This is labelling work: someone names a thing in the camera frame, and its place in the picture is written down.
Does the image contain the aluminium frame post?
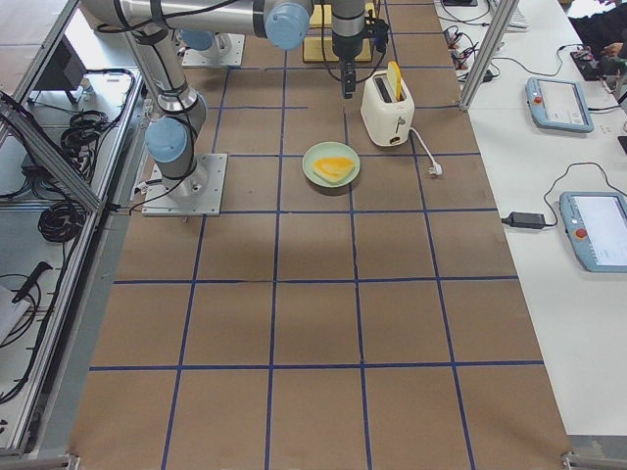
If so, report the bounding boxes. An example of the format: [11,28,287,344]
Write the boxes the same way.
[458,0,518,112]

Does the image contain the light green plate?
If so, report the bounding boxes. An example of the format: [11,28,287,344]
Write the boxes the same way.
[302,142,361,188]

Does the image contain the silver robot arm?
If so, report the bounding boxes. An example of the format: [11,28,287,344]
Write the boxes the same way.
[81,1,314,200]
[180,29,232,56]

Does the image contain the white toaster power cable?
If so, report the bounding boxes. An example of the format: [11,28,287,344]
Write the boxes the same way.
[409,126,446,177]

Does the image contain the blue teach pendant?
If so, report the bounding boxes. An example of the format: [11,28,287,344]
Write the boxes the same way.
[559,192,626,273]
[525,77,594,133]

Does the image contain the black power adapter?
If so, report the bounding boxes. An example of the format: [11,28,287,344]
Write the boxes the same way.
[501,211,547,230]

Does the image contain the wooden shelf board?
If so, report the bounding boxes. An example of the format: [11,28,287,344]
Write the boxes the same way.
[310,4,332,28]
[302,36,372,63]

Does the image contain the upper wooden shelf board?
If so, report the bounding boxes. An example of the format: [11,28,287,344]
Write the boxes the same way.
[310,4,332,28]

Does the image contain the white two-slot toaster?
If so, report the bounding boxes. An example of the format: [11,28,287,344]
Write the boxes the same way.
[361,70,415,147]

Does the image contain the near blue teach pendant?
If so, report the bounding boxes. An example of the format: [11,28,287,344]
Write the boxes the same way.
[559,192,626,273]

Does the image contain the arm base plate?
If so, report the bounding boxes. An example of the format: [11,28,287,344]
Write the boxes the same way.
[140,153,228,216]
[180,29,245,69]

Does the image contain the grey toaster lever knob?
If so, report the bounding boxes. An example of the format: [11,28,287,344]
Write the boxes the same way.
[396,117,406,133]

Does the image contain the yellow bread slice in toaster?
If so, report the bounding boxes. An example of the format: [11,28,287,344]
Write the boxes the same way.
[386,61,403,102]

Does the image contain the black wire basket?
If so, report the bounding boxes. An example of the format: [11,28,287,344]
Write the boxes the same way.
[302,1,389,65]

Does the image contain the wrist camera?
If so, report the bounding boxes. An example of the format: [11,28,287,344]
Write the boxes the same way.
[364,16,389,55]

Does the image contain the far blue teach pendant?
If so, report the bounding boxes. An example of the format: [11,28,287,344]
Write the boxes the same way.
[525,77,594,133]

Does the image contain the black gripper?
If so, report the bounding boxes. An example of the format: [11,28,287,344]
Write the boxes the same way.
[331,0,365,98]

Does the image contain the coiled black cables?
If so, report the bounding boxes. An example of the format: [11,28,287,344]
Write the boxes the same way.
[37,110,121,245]

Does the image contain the lower wooden shelf board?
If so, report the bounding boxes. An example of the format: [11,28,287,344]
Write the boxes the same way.
[302,36,372,63]

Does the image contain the orange triangular bread bun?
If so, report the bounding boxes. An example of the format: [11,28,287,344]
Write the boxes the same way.
[313,157,355,183]

